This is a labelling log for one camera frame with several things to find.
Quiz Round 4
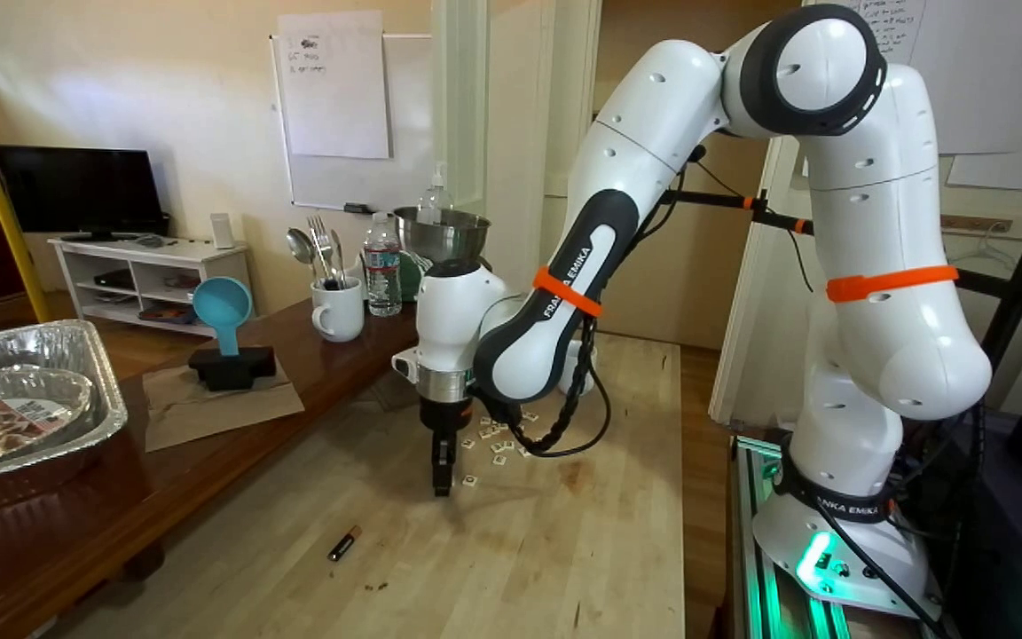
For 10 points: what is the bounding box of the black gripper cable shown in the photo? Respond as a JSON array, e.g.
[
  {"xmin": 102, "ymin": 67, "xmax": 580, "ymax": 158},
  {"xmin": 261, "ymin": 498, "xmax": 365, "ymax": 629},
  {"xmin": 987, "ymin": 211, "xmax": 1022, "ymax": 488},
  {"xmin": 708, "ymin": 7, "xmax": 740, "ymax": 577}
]
[{"xmin": 478, "ymin": 298, "xmax": 613, "ymax": 458}]

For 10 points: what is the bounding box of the metal spoon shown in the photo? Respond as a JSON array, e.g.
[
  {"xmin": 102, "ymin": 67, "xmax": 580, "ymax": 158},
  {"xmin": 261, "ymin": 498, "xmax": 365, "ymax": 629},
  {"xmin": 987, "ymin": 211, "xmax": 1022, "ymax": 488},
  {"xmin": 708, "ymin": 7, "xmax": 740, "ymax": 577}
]
[{"xmin": 285, "ymin": 216, "xmax": 347, "ymax": 288}]

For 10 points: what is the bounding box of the dark wooden side table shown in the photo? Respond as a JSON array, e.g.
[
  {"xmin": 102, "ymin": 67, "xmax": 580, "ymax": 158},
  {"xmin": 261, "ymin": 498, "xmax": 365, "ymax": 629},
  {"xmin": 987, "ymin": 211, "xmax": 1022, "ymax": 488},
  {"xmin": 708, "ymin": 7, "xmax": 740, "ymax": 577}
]
[{"xmin": 0, "ymin": 294, "xmax": 423, "ymax": 639}]

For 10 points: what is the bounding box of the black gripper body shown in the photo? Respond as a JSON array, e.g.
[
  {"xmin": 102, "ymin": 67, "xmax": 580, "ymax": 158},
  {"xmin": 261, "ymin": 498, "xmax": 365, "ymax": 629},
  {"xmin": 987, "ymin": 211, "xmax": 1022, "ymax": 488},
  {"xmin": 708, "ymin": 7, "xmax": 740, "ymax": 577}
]
[{"xmin": 418, "ymin": 403, "xmax": 476, "ymax": 446}]

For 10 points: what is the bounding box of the white flipchart paper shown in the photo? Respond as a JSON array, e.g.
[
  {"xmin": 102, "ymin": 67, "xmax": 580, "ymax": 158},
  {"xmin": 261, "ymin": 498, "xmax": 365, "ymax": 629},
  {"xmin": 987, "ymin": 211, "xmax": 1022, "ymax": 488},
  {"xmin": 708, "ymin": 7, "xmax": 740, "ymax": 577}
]
[{"xmin": 275, "ymin": 11, "xmax": 394, "ymax": 162}]

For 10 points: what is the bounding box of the white mug with handle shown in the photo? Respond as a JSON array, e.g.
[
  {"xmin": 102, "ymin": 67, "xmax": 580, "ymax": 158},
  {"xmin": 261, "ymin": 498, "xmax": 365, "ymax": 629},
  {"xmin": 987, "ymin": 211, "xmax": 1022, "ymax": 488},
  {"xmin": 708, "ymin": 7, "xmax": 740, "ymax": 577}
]
[{"xmin": 309, "ymin": 274, "xmax": 368, "ymax": 348}]

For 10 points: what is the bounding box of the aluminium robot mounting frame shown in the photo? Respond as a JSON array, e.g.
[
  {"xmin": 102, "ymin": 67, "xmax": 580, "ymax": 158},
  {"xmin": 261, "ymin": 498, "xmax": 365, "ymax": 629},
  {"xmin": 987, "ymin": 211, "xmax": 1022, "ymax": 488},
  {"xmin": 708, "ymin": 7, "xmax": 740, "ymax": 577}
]
[{"xmin": 720, "ymin": 430, "xmax": 951, "ymax": 639}]

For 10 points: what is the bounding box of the clear pump sanitizer bottle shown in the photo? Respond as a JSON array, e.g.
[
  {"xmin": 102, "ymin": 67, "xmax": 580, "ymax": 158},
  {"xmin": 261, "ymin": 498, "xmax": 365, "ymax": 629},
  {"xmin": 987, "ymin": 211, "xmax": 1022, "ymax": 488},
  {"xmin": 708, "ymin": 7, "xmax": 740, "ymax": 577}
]
[{"xmin": 418, "ymin": 162, "xmax": 452, "ymax": 226}]

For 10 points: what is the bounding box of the black funnel base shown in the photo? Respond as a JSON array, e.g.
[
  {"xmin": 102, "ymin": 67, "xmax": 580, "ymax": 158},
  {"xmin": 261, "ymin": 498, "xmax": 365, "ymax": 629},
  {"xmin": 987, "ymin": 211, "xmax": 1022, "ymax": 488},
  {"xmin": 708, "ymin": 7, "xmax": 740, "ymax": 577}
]
[{"xmin": 186, "ymin": 343, "xmax": 280, "ymax": 393}]

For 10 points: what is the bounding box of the small dark marker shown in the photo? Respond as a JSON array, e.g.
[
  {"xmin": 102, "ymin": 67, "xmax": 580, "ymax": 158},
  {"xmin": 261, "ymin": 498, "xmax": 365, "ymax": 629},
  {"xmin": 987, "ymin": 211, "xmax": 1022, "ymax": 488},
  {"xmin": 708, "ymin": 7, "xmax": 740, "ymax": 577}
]
[{"xmin": 323, "ymin": 527, "xmax": 364, "ymax": 569}]

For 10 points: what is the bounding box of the black camera mount rod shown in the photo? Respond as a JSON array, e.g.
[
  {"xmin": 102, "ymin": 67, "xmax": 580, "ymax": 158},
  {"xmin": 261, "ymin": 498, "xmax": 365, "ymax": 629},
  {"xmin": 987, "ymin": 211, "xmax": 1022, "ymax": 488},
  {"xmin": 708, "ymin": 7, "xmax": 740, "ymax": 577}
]
[{"xmin": 662, "ymin": 190, "xmax": 1022, "ymax": 314}]

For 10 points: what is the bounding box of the black flat television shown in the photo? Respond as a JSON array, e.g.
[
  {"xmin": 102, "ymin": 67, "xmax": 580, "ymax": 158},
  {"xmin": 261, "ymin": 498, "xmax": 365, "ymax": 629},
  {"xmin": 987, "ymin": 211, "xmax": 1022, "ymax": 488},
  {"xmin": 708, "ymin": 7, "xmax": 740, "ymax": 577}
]
[{"xmin": 0, "ymin": 143, "xmax": 175, "ymax": 242}]

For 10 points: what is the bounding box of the crumpled plastic wrapper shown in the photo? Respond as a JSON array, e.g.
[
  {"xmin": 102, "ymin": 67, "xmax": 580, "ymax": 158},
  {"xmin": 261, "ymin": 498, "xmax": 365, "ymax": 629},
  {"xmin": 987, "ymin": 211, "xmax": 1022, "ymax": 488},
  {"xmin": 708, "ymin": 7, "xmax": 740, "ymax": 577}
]
[{"xmin": 0, "ymin": 393, "xmax": 77, "ymax": 470}]

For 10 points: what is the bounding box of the black equipment case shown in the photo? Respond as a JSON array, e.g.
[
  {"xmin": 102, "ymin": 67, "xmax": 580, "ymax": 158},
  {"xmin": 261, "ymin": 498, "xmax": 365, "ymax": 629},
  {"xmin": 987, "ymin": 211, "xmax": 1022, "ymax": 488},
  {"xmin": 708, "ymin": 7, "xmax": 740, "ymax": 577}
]
[{"xmin": 932, "ymin": 403, "xmax": 1022, "ymax": 639}]

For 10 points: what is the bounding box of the clear plastic water bottle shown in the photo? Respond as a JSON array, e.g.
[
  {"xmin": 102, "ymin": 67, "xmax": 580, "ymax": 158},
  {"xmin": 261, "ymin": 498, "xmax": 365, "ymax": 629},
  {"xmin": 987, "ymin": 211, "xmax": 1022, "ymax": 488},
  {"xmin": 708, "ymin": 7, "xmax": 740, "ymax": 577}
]
[{"xmin": 358, "ymin": 211, "xmax": 404, "ymax": 320}]

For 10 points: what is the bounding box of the green striped white towel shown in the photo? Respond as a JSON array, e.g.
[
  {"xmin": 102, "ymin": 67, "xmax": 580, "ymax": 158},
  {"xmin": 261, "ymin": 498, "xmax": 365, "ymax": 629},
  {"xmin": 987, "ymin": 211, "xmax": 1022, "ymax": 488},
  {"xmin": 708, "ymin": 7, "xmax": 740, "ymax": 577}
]
[{"xmin": 398, "ymin": 249, "xmax": 425, "ymax": 306}]

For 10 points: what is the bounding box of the white upright panel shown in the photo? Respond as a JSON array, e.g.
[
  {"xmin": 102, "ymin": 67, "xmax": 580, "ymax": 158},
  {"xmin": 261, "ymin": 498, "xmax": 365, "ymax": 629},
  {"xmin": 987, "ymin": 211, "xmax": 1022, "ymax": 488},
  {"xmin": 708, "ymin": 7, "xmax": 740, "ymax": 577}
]
[{"xmin": 708, "ymin": 134, "xmax": 828, "ymax": 432}]

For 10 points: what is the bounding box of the yellow stick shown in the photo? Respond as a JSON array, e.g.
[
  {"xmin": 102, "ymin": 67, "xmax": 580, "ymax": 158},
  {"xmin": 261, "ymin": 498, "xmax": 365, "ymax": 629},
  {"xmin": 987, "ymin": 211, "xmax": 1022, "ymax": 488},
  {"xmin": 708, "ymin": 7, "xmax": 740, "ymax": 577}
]
[{"xmin": 0, "ymin": 173, "xmax": 54, "ymax": 326}]

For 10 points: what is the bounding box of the aluminium foil tray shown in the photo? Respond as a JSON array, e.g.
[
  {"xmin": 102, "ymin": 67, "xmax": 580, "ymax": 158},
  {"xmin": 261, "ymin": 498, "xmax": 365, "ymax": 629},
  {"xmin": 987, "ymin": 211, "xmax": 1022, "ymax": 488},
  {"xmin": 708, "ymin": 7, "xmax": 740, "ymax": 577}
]
[{"xmin": 0, "ymin": 317, "xmax": 134, "ymax": 498}]

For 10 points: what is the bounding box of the wall whiteboard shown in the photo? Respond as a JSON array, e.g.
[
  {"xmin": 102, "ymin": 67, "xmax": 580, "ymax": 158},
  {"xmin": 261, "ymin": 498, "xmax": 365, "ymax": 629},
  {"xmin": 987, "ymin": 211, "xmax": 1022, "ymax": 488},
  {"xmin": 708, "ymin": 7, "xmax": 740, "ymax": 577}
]
[{"xmin": 268, "ymin": 28, "xmax": 438, "ymax": 214}]

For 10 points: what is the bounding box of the brown paper sheet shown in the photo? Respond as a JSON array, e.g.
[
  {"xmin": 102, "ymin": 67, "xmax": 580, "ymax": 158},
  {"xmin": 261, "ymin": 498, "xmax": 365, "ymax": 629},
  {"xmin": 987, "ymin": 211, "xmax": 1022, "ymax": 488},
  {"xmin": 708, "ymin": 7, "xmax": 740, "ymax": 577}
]
[{"xmin": 140, "ymin": 356, "xmax": 309, "ymax": 458}]

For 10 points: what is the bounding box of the white written wall poster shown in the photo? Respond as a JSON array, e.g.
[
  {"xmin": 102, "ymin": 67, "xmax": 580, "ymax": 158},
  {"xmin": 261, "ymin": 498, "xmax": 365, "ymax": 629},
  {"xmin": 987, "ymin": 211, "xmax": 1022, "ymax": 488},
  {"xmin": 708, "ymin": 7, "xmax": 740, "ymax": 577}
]
[{"xmin": 863, "ymin": 0, "xmax": 1022, "ymax": 192}]

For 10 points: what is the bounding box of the large steel mixing bowl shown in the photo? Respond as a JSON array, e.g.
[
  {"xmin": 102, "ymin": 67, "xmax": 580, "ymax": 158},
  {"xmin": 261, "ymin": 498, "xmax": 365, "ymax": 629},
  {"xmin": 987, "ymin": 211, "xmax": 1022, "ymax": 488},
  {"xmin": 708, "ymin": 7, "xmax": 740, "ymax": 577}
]
[{"xmin": 398, "ymin": 205, "xmax": 494, "ymax": 271}]

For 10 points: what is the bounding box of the white television shelf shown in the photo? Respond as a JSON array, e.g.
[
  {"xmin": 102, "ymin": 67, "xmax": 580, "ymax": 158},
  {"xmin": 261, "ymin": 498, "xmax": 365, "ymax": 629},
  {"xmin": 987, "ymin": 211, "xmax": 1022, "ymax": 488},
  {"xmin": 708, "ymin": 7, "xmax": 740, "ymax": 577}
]
[{"xmin": 48, "ymin": 230, "xmax": 261, "ymax": 341}]

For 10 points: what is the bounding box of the orange cable strap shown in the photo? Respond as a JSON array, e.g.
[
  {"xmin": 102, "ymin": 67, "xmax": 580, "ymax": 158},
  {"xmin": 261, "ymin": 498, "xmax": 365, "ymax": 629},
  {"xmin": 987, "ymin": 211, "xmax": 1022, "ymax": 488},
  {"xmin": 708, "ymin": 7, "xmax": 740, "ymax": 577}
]
[
  {"xmin": 822, "ymin": 262, "xmax": 963, "ymax": 310},
  {"xmin": 528, "ymin": 265, "xmax": 608, "ymax": 320}
]

